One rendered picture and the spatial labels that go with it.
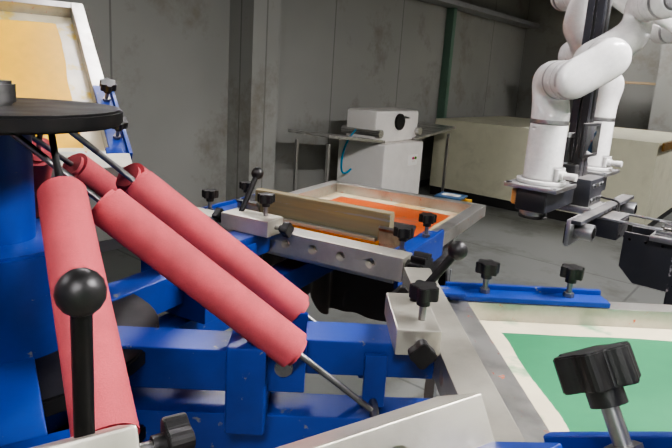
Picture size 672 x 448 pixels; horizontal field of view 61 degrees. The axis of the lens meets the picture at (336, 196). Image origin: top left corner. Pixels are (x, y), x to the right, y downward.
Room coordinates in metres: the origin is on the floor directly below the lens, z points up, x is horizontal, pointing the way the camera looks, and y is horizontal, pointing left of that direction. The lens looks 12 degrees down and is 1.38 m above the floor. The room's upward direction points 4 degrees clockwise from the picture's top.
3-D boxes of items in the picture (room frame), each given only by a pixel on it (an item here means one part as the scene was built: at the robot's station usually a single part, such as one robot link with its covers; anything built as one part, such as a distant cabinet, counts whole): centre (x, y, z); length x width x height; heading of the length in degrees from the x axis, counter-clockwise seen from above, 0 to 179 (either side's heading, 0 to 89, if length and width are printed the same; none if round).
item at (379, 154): (5.71, -0.43, 0.54); 2.28 x 0.57 x 1.08; 142
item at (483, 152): (6.96, -2.75, 0.47); 2.49 x 2.03 x 0.94; 51
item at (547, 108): (1.48, -0.54, 1.37); 0.13 x 0.10 x 0.16; 4
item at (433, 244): (1.29, -0.19, 0.98); 0.30 x 0.05 x 0.07; 152
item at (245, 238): (1.14, 0.20, 1.02); 0.17 x 0.06 x 0.05; 152
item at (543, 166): (1.48, -0.55, 1.21); 0.16 x 0.13 x 0.15; 51
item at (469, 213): (1.64, -0.06, 0.97); 0.79 x 0.58 x 0.04; 152
